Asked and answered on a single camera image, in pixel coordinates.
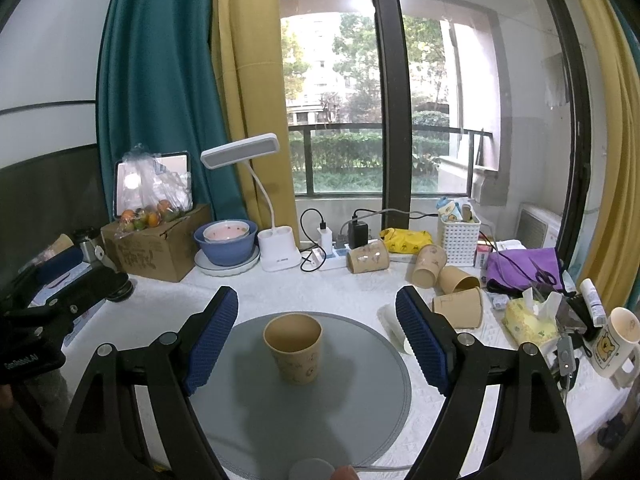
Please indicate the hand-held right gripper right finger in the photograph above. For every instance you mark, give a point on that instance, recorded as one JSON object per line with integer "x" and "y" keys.
{"x": 420, "y": 340}

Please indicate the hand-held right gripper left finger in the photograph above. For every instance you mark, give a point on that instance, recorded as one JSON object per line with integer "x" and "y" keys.
{"x": 215, "y": 340}

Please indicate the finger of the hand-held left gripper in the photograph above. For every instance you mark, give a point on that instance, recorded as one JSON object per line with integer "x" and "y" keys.
{"x": 60, "y": 262}
{"x": 95, "y": 282}

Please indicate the brown printed paper cup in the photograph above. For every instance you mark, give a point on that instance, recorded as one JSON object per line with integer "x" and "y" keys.
{"x": 368, "y": 256}
{"x": 457, "y": 280}
{"x": 61, "y": 245}
{"x": 429, "y": 266}
{"x": 295, "y": 350}
{"x": 459, "y": 307}

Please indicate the white paper cup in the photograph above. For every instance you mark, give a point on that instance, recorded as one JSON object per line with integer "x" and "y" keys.
{"x": 392, "y": 322}

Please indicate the black lidded jar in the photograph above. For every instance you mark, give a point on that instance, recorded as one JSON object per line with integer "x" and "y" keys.
{"x": 89, "y": 245}

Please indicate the cardboard box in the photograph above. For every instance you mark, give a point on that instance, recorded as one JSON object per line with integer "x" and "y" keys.
{"x": 150, "y": 257}

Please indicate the white plate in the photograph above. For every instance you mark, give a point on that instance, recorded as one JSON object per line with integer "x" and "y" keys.
{"x": 220, "y": 270}

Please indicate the blue bowl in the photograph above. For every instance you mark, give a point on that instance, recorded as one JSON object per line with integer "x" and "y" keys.
{"x": 225, "y": 254}

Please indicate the yellow printed bag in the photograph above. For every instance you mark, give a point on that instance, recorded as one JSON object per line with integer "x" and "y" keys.
{"x": 405, "y": 241}

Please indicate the clear bag of fruit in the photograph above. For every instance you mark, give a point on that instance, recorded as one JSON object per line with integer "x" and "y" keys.
{"x": 150, "y": 195}

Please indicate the white plastic basket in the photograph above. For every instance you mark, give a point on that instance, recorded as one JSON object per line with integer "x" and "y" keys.
{"x": 459, "y": 242}

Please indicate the small red white box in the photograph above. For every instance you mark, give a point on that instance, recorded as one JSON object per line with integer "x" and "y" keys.
{"x": 482, "y": 255}

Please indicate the white desk lamp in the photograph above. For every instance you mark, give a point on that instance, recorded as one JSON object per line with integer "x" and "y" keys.
{"x": 279, "y": 252}

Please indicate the yellow tissue pack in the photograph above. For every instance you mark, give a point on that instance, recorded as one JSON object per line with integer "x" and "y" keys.
{"x": 527, "y": 322}

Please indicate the pink bowl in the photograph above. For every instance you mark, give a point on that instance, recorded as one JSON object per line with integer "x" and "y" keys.
{"x": 226, "y": 231}

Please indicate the grey round mat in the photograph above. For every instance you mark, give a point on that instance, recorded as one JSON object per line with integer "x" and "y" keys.
{"x": 300, "y": 425}

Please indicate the white power strip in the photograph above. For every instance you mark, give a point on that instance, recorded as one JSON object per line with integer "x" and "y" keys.
{"x": 327, "y": 261}

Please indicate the purple cloth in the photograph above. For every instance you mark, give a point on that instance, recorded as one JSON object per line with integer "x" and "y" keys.
{"x": 520, "y": 270}

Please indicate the black charger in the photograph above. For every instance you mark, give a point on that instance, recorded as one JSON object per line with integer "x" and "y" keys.
{"x": 358, "y": 234}

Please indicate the white charger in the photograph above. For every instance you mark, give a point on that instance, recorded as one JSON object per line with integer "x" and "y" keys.
{"x": 325, "y": 237}

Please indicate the black scissors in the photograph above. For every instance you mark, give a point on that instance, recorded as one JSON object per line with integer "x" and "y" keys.
{"x": 544, "y": 274}

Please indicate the white air conditioner unit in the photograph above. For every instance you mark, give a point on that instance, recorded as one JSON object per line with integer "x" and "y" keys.
{"x": 537, "y": 227}

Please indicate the white tube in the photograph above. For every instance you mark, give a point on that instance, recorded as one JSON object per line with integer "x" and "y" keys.
{"x": 592, "y": 302}

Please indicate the white bear mug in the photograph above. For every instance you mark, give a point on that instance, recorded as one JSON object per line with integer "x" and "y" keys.
{"x": 612, "y": 350}

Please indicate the teal curtain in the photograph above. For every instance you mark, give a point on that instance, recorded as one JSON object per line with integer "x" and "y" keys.
{"x": 150, "y": 85}

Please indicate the balcony railing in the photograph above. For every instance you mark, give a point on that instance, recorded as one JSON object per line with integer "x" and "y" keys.
{"x": 350, "y": 130}

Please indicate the yellow curtain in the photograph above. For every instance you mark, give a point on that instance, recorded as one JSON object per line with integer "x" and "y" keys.
{"x": 610, "y": 110}
{"x": 250, "y": 85}

